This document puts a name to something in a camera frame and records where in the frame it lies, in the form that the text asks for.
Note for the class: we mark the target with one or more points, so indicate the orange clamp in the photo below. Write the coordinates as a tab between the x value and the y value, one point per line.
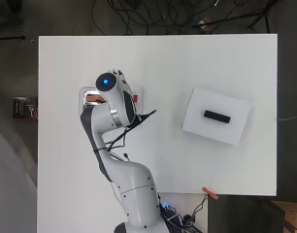
210	193

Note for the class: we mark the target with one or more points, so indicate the wooden crate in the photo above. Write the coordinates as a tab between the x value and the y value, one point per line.
290	216

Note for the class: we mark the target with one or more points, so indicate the red toaster lever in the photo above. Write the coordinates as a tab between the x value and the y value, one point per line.
136	98

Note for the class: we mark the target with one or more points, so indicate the large white flat box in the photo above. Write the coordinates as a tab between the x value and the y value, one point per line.
219	136

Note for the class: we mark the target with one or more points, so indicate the black power box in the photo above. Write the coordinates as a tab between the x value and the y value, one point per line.
174	220

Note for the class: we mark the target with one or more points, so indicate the toast bread slice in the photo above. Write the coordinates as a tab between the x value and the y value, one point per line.
93	97

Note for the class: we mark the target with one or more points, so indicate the black block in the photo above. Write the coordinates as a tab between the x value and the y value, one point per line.
217	116

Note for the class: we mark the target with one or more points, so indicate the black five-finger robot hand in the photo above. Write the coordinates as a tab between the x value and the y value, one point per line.
120	77

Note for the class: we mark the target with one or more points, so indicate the white steel toaster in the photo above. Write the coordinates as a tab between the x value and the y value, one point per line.
83	108

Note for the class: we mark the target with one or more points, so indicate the white seven-joint robot arm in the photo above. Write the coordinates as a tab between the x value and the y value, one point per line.
135	187

